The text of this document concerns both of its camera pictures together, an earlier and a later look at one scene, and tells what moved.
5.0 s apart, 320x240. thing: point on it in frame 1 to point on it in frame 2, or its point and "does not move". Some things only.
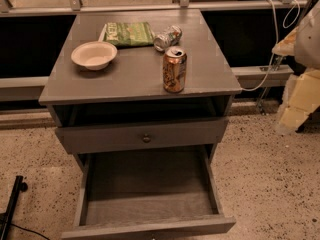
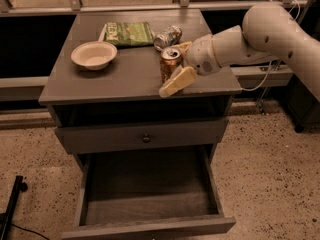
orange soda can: (174, 69) does not move
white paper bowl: (94, 55) does not move
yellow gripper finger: (287, 46) to (183, 46)
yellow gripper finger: (301, 97) to (181, 78)
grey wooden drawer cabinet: (141, 99) does not move
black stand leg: (6, 219) does not move
